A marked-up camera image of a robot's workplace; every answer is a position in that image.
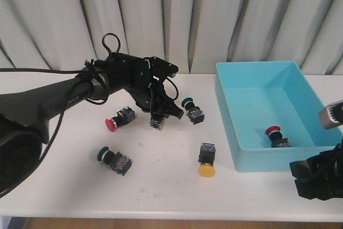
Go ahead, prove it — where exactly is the yellow button lying front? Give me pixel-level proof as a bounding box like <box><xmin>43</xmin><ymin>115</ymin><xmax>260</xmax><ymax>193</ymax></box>
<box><xmin>198</xmin><ymin>143</ymin><xmax>215</xmax><ymax>178</ymax></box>

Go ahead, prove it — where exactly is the green button near box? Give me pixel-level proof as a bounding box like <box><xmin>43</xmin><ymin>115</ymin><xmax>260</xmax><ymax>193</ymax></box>
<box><xmin>181</xmin><ymin>97</ymin><xmax>205</xmax><ymax>125</ymax></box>

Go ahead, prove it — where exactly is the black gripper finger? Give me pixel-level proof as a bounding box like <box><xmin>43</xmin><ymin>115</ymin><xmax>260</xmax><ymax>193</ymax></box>
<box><xmin>150</xmin><ymin>102</ymin><xmax>163</xmax><ymax>120</ymax></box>
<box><xmin>168</xmin><ymin>103</ymin><xmax>184</xmax><ymax>120</ymax></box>

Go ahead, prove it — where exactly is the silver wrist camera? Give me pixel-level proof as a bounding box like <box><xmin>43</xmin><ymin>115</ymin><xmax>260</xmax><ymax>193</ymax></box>
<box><xmin>319</xmin><ymin>100</ymin><xmax>342</xmax><ymax>130</ymax></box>

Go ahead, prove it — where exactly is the green button front left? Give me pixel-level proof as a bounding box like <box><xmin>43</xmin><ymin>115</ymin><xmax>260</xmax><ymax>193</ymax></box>
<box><xmin>97</xmin><ymin>146</ymin><xmax>132</xmax><ymax>176</ymax></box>

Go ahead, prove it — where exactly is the light blue plastic box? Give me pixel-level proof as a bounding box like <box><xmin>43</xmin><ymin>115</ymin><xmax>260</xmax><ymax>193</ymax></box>
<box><xmin>215</xmin><ymin>61</ymin><xmax>342</xmax><ymax>172</ymax></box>

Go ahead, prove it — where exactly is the red button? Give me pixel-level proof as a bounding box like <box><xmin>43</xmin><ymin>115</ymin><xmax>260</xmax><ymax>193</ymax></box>
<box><xmin>265</xmin><ymin>125</ymin><xmax>292</xmax><ymax>148</ymax></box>
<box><xmin>105</xmin><ymin>106</ymin><xmax>136</xmax><ymax>132</ymax></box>

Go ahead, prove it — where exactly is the yellow button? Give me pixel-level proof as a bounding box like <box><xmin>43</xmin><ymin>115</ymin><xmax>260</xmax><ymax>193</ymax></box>
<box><xmin>150</xmin><ymin>114</ymin><xmax>166</xmax><ymax>130</ymax></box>
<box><xmin>198</xmin><ymin>143</ymin><xmax>215</xmax><ymax>178</ymax></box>

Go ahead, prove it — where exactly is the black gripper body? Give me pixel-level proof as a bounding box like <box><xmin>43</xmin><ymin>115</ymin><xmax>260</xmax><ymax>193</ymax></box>
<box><xmin>125</xmin><ymin>56</ymin><xmax>178</xmax><ymax>114</ymax></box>
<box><xmin>289</xmin><ymin>143</ymin><xmax>342</xmax><ymax>201</ymax></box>

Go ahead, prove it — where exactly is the grey pleated curtain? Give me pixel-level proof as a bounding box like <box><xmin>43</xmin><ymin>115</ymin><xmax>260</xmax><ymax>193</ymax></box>
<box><xmin>1</xmin><ymin>0</ymin><xmax>342</xmax><ymax>75</ymax></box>

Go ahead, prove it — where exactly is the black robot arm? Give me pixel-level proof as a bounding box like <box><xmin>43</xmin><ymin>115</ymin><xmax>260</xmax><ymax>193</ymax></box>
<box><xmin>1</xmin><ymin>53</ymin><xmax>183</xmax><ymax>196</ymax></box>

